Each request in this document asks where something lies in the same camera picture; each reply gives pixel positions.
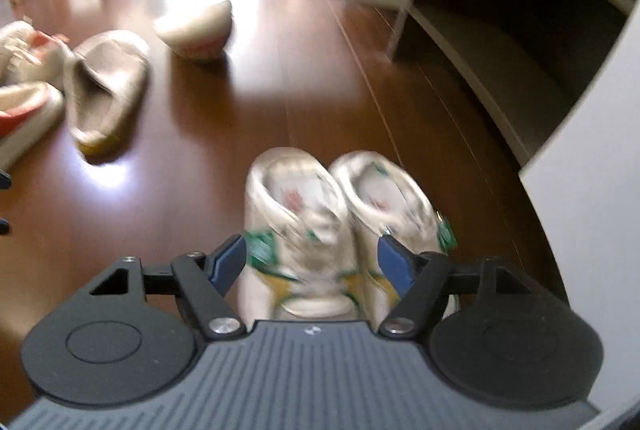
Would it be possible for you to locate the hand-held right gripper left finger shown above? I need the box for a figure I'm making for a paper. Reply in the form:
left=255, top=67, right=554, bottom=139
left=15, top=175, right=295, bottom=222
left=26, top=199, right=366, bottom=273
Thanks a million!
left=89, top=234, right=248, bottom=341

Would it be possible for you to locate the beige slipper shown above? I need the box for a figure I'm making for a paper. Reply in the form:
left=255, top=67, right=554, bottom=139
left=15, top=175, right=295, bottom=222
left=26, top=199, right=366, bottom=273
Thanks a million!
left=63, top=30, right=151, bottom=156
left=152, top=0, right=234, bottom=62

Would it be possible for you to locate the red fleece-lined shoe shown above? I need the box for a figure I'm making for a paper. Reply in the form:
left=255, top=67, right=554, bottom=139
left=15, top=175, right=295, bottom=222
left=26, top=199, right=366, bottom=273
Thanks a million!
left=0, top=21, right=74, bottom=87
left=0, top=82, right=65, bottom=172

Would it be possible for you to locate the white shoe cabinet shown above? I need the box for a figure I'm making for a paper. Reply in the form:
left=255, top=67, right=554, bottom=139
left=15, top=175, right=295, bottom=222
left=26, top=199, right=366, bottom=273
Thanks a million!
left=387, top=0, right=640, bottom=416

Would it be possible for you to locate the white sneaker with green print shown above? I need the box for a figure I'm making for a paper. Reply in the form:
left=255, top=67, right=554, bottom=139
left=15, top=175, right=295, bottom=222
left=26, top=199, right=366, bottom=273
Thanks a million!
left=237, top=147, right=359, bottom=319
left=329, top=151, right=459, bottom=322

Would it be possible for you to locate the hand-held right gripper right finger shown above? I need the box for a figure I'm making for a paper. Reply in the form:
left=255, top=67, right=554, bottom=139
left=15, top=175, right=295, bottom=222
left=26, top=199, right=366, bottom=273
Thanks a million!
left=377, top=234, right=534, bottom=339

